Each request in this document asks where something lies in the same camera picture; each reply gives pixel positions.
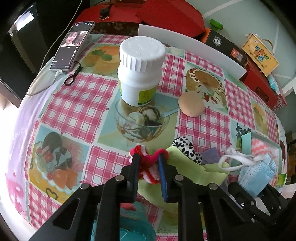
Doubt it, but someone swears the green cloth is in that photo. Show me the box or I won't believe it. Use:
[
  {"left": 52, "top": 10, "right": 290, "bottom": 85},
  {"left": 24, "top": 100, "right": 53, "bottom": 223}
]
[{"left": 138, "top": 146, "right": 229, "bottom": 213}]

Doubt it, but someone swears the blue face mask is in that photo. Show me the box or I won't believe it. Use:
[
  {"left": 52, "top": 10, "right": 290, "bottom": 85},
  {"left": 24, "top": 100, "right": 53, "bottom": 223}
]
[{"left": 218, "top": 147, "right": 277, "bottom": 198}]

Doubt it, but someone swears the purple wipes packet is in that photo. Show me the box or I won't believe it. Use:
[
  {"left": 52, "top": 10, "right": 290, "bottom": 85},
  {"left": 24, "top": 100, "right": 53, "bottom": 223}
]
[{"left": 201, "top": 148, "right": 220, "bottom": 165}]

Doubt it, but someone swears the leopard print scrunchie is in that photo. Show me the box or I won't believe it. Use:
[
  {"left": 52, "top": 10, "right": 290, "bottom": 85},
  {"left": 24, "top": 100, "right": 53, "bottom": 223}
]
[{"left": 172, "top": 137, "right": 202, "bottom": 165}]

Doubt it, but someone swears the green tissue pack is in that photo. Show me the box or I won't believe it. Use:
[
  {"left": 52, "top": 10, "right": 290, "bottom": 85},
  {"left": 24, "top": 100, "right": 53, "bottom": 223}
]
[{"left": 276, "top": 173, "right": 287, "bottom": 187}]

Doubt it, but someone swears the pink white striped fluffy towel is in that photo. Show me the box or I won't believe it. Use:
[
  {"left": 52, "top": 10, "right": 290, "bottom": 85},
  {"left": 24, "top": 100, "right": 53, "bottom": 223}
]
[{"left": 251, "top": 138, "right": 269, "bottom": 156}]

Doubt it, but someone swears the teal box lid tray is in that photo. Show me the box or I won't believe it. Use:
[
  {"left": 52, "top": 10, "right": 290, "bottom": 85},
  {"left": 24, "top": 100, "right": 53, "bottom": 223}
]
[{"left": 238, "top": 133, "right": 287, "bottom": 198}]

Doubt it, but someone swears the teal heart toy case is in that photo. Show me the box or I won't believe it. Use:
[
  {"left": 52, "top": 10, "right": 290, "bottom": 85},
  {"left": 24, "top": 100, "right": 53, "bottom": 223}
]
[{"left": 90, "top": 201, "right": 156, "bottom": 240}]

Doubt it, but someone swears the beige makeup sponge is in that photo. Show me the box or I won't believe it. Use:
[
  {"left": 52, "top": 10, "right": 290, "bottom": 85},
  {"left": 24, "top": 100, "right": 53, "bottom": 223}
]
[{"left": 178, "top": 91, "right": 205, "bottom": 118}]

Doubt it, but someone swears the blue wet wipes pack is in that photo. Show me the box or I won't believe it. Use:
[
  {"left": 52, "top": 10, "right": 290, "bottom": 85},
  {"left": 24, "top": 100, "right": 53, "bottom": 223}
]
[{"left": 267, "top": 74, "right": 280, "bottom": 95}]

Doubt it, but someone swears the red gift box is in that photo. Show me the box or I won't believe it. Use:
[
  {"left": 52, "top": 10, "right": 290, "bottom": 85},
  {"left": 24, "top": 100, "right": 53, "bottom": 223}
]
[{"left": 240, "top": 57, "right": 278, "bottom": 109}]

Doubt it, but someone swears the white pill bottle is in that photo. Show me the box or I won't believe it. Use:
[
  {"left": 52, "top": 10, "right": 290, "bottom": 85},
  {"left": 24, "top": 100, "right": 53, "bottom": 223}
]
[{"left": 117, "top": 36, "right": 166, "bottom": 106}]

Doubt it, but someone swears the wooden children's day box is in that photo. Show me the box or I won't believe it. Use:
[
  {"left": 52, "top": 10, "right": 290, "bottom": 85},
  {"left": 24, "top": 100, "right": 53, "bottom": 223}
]
[{"left": 242, "top": 33, "right": 279, "bottom": 76}]

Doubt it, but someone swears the white foam board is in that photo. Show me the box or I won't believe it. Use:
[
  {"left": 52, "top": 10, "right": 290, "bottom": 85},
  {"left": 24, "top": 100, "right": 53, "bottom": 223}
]
[{"left": 138, "top": 24, "right": 246, "bottom": 79}]

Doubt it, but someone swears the black carton with QR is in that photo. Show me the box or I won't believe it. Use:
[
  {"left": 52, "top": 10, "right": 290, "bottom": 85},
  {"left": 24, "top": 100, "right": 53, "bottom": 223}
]
[{"left": 199, "top": 28, "right": 247, "bottom": 67}]

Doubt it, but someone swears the green dumbbell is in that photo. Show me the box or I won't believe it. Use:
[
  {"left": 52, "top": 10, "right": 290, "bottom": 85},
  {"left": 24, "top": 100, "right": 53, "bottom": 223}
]
[{"left": 209, "top": 19, "right": 224, "bottom": 32}]

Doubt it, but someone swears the smartphone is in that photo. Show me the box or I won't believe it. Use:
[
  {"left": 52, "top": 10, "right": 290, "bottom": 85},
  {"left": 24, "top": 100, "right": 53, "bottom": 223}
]
[{"left": 50, "top": 21, "right": 95, "bottom": 72}]

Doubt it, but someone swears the large red bag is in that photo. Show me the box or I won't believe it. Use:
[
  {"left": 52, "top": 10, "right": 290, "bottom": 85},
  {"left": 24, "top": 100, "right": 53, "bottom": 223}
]
[{"left": 75, "top": 0, "right": 206, "bottom": 38}]

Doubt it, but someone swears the black cabinet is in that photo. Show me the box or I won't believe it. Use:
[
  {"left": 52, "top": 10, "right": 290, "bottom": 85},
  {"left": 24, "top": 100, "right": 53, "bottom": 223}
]
[{"left": 1, "top": 1, "right": 91, "bottom": 107}]

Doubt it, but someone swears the black hair tie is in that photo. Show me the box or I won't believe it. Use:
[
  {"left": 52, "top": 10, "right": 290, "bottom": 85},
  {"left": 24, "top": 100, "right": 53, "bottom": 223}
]
[{"left": 64, "top": 61, "right": 83, "bottom": 87}]

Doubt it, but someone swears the white charging cable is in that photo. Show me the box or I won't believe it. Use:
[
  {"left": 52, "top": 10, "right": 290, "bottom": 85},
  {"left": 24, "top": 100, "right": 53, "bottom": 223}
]
[{"left": 39, "top": 0, "right": 84, "bottom": 76}]

